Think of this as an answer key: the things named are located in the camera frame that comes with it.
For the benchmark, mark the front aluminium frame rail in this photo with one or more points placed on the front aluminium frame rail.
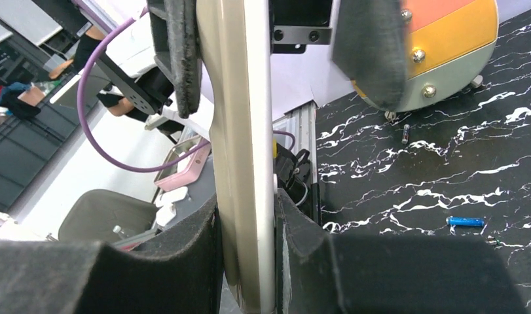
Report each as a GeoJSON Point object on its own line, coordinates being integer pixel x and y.
{"type": "Point", "coordinates": [301, 122]}

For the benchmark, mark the white remote control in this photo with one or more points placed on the white remote control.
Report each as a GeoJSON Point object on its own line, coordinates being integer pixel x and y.
{"type": "Point", "coordinates": [235, 45]}

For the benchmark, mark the blue battery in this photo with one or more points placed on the blue battery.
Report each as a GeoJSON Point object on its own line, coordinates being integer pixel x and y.
{"type": "Point", "coordinates": [465, 222]}

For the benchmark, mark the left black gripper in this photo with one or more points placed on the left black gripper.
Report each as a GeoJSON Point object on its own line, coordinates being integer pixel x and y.
{"type": "Point", "coordinates": [369, 46]}

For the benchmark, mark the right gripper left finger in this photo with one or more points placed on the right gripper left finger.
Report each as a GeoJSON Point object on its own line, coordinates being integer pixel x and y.
{"type": "Point", "coordinates": [177, 271]}

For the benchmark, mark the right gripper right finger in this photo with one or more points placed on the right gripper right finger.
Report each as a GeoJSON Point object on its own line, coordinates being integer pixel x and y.
{"type": "Point", "coordinates": [319, 272]}

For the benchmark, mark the green battery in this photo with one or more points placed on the green battery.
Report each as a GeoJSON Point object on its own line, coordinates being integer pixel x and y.
{"type": "Point", "coordinates": [492, 241]}

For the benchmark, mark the grey chair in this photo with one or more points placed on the grey chair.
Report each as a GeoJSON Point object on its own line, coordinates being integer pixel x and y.
{"type": "Point", "coordinates": [104, 215]}

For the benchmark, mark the white orange cylinder container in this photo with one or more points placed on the white orange cylinder container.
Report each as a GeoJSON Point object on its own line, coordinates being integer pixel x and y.
{"type": "Point", "coordinates": [449, 42]}

